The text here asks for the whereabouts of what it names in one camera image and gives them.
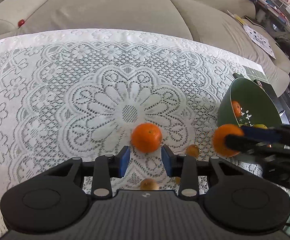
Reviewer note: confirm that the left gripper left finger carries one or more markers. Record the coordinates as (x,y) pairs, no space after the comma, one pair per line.
(106,167)

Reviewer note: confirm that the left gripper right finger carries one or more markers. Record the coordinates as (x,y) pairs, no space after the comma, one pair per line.
(184,167)

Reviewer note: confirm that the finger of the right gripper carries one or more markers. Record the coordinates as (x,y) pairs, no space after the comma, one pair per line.
(279,135)
(255,148)

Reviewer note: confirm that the small brown longan fruit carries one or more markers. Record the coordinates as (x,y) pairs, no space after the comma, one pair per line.
(192,150)

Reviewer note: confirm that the orange mandarin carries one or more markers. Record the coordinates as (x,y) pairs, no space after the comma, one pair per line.
(146,137)
(219,139)
(236,109)

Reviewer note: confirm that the yellow apple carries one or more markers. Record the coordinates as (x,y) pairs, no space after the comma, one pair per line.
(261,126)

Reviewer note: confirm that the small brown longan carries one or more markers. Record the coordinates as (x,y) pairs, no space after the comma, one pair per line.
(149,185)

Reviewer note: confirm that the black notebook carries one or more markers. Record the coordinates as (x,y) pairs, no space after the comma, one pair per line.
(282,103)

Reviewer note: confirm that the green colander bowl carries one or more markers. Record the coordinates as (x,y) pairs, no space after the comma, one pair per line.
(257,108)

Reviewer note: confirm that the white lace tablecloth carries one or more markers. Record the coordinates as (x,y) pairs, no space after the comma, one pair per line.
(81,92)

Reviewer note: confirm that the printed paper on sofa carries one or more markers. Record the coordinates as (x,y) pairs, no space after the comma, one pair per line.
(259,40)

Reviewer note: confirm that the cluttered side table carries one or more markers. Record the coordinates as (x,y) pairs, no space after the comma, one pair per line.
(274,15)

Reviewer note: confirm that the beige sofa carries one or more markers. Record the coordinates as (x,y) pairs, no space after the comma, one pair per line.
(207,21)

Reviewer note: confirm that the small red ball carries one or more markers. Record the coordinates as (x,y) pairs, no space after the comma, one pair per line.
(21,22)

